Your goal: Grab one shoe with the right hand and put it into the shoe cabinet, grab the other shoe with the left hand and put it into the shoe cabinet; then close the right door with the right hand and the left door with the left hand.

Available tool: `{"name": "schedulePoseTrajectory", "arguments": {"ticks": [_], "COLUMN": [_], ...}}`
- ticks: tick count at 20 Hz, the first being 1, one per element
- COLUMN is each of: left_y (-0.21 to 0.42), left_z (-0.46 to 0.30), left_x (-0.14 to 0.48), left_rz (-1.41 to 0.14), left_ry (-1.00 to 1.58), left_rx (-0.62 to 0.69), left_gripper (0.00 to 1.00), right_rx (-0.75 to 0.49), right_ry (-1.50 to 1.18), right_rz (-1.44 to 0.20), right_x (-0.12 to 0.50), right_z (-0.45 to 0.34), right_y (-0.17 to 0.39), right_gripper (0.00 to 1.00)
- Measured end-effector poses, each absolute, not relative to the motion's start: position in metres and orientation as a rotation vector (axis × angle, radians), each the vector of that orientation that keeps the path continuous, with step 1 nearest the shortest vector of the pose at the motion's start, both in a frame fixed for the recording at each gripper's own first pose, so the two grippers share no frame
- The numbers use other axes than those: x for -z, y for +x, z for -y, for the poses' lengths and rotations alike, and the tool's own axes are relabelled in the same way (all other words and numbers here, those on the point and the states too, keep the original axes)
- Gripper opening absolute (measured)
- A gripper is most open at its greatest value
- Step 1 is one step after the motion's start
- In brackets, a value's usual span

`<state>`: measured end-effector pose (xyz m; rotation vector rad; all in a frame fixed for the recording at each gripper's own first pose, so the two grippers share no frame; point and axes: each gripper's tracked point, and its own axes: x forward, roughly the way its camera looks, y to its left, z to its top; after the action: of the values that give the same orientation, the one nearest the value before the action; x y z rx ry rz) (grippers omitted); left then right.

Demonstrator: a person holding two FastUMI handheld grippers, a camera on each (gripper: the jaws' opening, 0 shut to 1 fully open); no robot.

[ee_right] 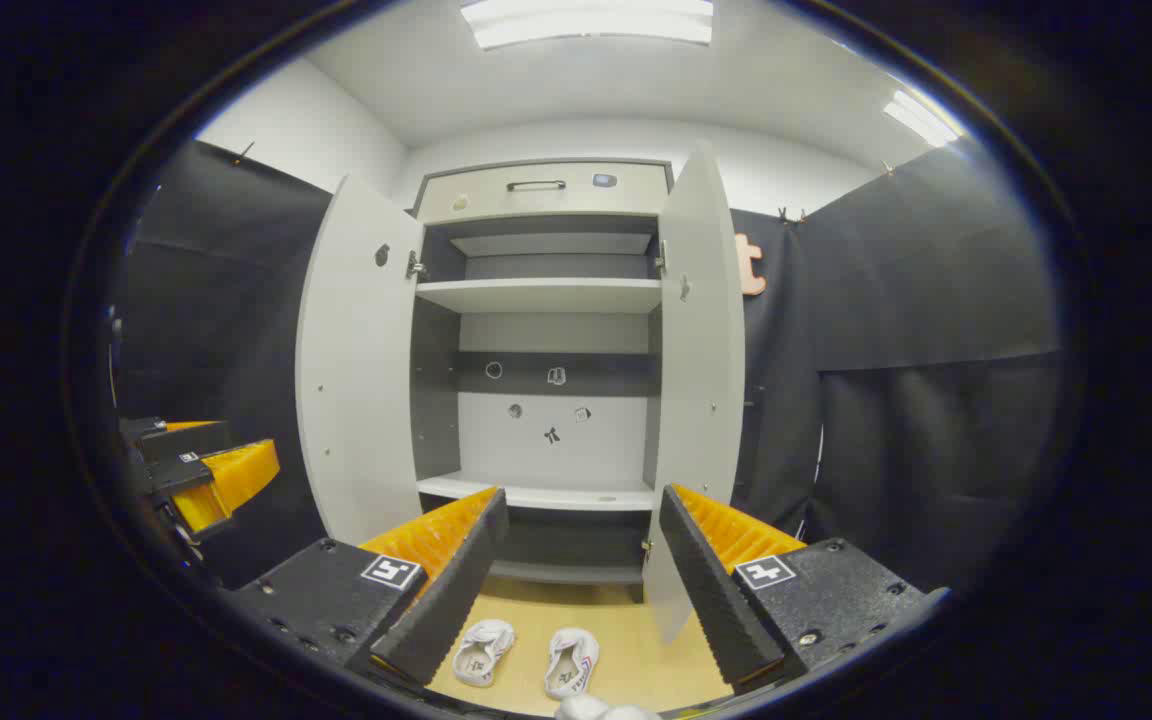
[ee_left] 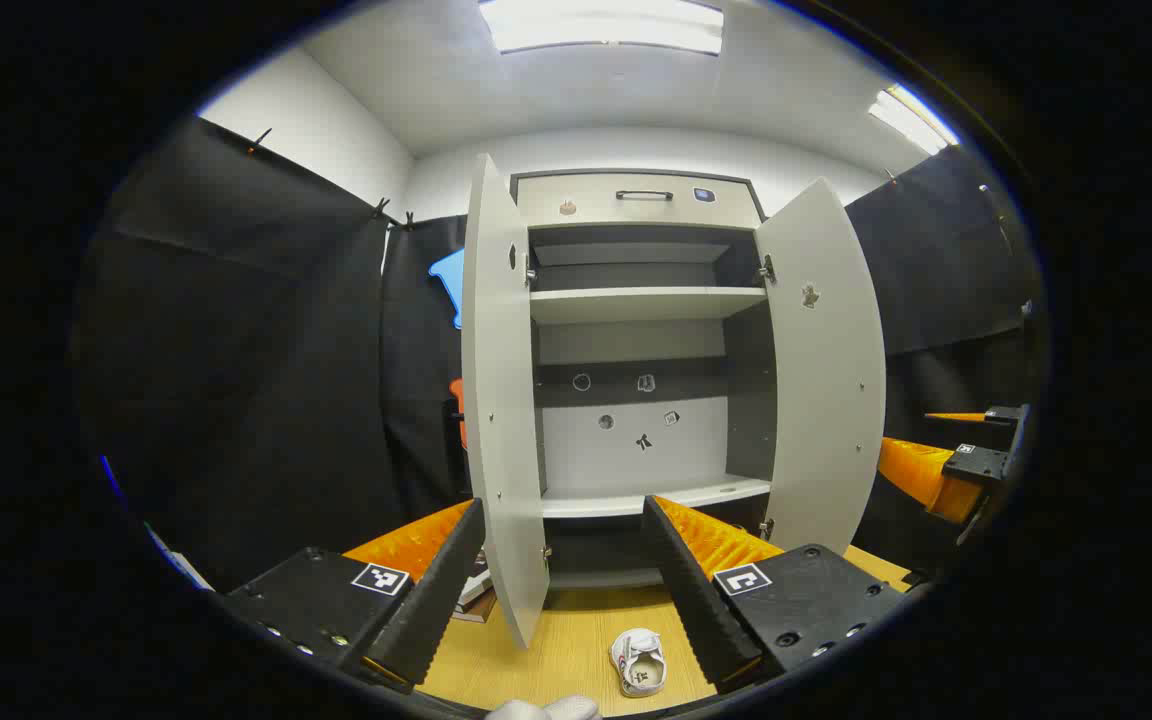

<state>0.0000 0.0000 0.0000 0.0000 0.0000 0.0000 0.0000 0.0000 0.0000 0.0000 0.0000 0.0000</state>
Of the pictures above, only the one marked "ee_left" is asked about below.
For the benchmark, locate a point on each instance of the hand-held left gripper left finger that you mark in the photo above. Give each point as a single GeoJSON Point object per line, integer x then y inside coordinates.
{"type": "Point", "coordinates": [441, 590]}

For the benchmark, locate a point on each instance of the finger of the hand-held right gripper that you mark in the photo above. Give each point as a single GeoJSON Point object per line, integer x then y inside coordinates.
{"type": "Point", "coordinates": [976, 464]}
{"type": "Point", "coordinates": [1006, 414]}

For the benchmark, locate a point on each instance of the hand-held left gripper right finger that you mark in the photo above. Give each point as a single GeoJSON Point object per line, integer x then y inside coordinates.
{"type": "Point", "coordinates": [696, 600]}

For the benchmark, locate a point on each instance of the white canvas shoe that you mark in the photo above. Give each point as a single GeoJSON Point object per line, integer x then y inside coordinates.
{"type": "Point", "coordinates": [639, 662]}

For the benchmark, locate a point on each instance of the grey shoe cabinet door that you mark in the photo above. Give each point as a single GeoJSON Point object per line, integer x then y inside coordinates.
{"type": "Point", "coordinates": [501, 400]}
{"type": "Point", "coordinates": [826, 400]}

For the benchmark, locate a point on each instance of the grey shoe cabinet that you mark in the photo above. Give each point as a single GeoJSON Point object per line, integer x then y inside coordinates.
{"type": "Point", "coordinates": [751, 400]}

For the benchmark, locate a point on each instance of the white cabinet shelf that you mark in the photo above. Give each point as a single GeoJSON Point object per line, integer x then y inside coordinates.
{"type": "Point", "coordinates": [646, 303]}
{"type": "Point", "coordinates": [636, 500]}

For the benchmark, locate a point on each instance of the grey cabinet drawer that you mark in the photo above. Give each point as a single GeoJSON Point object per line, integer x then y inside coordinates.
{"type": "Point", "coordinates": [596, 205]}

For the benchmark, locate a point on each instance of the stack of books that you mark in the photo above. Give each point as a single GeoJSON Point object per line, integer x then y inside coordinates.
{"type": "Point", "coordinates": [476, 590]}

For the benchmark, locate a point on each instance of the ceiling light panel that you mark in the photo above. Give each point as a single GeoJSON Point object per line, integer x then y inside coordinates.
{"type": "Point", "coordinates": [911, 118]}
{"type": "Point", "coordinates": [601, 25]}

